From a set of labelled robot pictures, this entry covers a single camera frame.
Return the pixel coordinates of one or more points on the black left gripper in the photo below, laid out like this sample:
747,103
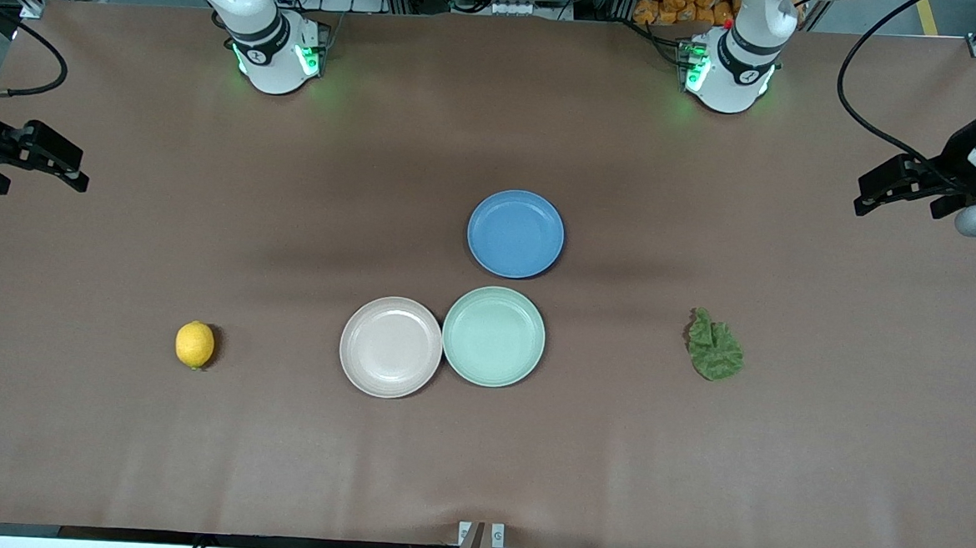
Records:
956,161

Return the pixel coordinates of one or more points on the yellow lemon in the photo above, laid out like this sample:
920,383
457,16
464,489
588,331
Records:
194,345

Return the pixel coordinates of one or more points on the green lettuce leaf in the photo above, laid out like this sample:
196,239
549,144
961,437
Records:
713,353

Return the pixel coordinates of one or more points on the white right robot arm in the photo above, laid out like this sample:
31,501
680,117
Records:
270,45

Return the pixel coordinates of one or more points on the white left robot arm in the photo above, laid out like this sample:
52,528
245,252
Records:
733,65

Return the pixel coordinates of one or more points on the orange snack bags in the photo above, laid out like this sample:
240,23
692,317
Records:
677,4

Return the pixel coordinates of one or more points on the blue plate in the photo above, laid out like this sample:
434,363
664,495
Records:
515,234

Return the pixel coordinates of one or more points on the beige plate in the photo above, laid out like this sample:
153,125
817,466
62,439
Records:
390,348

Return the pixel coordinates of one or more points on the light green plate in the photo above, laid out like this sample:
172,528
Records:
493,337

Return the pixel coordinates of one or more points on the small metal bracket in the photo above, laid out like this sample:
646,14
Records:
497,535

